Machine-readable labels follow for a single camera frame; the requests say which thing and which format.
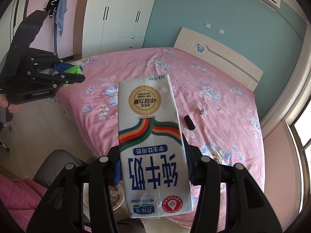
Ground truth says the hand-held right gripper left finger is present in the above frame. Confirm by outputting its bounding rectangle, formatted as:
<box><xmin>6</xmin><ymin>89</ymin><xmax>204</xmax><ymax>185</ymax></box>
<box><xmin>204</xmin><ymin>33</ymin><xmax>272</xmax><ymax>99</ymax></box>
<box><xmin>26</xmin><ymin>147</ymin><xmax>122</xmax><ymax>233</ymax></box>

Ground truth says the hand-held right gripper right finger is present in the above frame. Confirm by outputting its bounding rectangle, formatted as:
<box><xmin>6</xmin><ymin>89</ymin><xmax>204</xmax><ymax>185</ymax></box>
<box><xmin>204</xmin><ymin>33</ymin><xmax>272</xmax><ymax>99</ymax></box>
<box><xmin>182</xmin><ymin>133</ymin><xmax>296</xmax><ymax>233</ymax></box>

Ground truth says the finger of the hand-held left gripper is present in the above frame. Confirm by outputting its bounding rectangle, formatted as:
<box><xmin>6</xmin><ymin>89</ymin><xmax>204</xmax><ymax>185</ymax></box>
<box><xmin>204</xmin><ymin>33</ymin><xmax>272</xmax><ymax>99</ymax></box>
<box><xmin>26</xmin><ymin>72</ymin><xmax>86</xmax><ymax>88</ymax></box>
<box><xmin>29</xmin><ymin>53</ymin><xmax>77</xmax><ymax>74</ymax></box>

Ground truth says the bright green cube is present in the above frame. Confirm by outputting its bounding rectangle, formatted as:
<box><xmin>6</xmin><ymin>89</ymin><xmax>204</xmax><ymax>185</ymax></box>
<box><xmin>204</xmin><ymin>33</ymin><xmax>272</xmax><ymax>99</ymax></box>
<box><xmin>62</xmin><ymin>65</ymin><xmax>83</xmax><ymax>87</ymax></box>

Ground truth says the white trash bin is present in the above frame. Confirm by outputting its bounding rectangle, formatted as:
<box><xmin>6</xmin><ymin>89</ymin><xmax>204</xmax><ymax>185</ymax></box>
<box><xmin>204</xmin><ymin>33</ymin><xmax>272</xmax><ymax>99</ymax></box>
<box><xmin>82</xmin><ymin>183</ymin><xmax>127</xmax><ymax>210</ymax></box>

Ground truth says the white milk carton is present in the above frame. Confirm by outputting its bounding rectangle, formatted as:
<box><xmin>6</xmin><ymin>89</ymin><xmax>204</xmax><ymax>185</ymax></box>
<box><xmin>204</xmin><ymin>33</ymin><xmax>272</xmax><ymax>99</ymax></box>
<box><xmin>118</xmin><ymin>74</ymin><xmax>194</xmax><ymax>218</ymax></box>

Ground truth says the person's left hand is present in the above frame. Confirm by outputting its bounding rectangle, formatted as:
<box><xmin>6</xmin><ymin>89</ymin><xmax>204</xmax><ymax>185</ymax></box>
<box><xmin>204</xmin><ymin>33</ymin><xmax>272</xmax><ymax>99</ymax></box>
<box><xmin>0</xmin><ymin>94</ymin><xmax>19</xmax><ymax>113</ymax></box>

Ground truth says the printed wrapper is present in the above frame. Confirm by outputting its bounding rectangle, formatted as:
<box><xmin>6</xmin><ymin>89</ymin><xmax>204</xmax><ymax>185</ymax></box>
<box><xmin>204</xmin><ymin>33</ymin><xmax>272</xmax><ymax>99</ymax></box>
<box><xmin>108</xmin><ymin>185</ymin><xmax>125</xmax><ymax>205</ymax></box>

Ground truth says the grey coat rack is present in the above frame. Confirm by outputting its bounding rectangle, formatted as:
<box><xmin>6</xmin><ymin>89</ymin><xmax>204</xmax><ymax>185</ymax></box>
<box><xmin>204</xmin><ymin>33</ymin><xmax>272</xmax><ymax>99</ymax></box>
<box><xmin>44</xmin><ymin>0</ymin><xmax>69</xmax><ymax>57</ymax></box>

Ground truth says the black cylinder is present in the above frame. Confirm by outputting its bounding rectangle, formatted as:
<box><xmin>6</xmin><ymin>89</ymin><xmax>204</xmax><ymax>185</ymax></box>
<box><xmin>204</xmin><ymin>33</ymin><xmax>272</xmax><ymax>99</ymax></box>
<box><xmin>184</xmin><ymin>114</ymin><xmax>196</xmax><ymax>130</ymax></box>

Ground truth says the blue hanging cloth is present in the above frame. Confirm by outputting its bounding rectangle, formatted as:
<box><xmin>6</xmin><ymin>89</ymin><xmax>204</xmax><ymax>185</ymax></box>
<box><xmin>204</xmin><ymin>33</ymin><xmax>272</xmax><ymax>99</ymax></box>
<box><xmin>55</xmin><ymin>0</ymin><xmax>68</xmax><ymax>37</ymax></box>

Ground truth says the black hanging garment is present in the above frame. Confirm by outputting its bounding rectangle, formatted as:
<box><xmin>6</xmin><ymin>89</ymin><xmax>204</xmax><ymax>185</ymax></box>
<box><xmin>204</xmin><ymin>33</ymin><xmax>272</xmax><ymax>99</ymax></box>
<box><xmin>46</xmin><ymin>0</ymin><xmax>61</xmax><ymax>19</ymax></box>

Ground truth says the person's left leg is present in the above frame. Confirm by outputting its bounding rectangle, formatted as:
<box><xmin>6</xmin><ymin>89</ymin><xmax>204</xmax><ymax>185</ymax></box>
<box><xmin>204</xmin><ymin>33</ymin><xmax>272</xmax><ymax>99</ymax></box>
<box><xmin>32</xmin><ymin>149</ymin><xmax>96</xmax><ymax>193</ymax></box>

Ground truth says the white wardrobe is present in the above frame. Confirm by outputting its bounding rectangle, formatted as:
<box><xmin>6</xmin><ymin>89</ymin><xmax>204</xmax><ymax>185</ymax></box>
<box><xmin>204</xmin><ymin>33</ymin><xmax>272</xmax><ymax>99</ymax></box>
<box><xmin>81</xmin><ymin>0</ymin><xmax>160</xmax><ymax>59</ymax></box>

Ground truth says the pink floral blanket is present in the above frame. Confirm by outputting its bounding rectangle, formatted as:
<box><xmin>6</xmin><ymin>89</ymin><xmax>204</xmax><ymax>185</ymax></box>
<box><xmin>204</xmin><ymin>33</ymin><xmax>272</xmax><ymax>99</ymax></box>
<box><xmin>55</xmin><ymin>47</ymin><xmax>264</xmax><ymax>224</ymax></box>

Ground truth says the pink quilted jacket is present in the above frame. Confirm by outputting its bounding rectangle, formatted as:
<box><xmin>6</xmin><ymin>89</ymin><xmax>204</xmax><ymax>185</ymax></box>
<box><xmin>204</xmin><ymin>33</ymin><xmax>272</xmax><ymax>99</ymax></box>
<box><xmin>0</xmin><ymin>173</ymin><xmax>49</xmax><ymax>233</ymax></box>

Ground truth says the window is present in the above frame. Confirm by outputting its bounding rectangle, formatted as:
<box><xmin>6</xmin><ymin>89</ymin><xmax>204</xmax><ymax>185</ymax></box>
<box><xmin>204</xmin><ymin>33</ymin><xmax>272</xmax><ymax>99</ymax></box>
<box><xmin>284</xmin><ymin>112</ymin><xmax>311</xmax><ymax>201</ymax></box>

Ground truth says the white bed headboard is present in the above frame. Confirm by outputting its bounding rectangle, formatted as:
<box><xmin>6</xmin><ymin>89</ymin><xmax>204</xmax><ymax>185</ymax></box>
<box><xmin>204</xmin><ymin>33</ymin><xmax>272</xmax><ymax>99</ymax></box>
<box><xmin>173</xmin><ymin>27</ymin><xmax>264</xmax><ymax>92</ymax></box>

